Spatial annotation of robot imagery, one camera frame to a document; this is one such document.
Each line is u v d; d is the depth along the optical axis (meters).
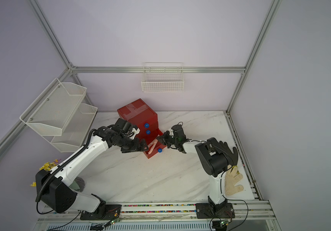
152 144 0.95
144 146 0.70
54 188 0.39
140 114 0.90
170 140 0.87
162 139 0.86
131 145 0.68
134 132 0.73
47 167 0.63
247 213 0.72
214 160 0.53
